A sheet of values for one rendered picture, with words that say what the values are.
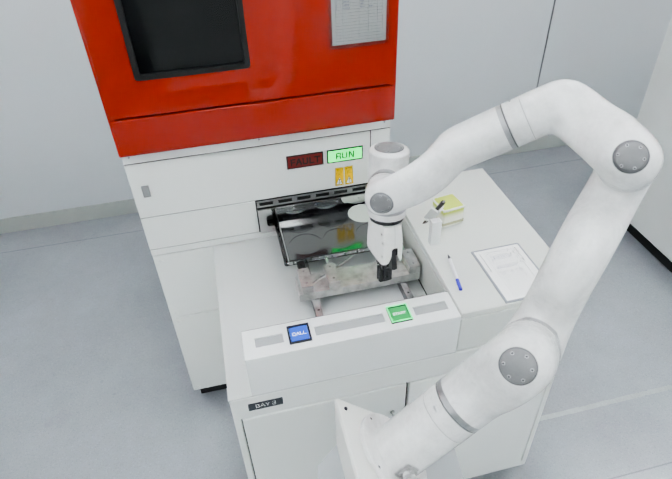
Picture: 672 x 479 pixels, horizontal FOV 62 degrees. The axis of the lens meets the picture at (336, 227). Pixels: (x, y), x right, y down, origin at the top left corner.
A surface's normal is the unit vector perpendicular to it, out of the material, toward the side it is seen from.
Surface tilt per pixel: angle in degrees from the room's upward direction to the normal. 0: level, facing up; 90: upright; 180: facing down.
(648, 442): 0
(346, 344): 90
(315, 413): 90
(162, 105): 90
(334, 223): 0
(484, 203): 0
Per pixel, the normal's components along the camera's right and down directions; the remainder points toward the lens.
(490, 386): -0.74, 0.42
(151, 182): 0.23, 0.60
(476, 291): -0.03, -0.79
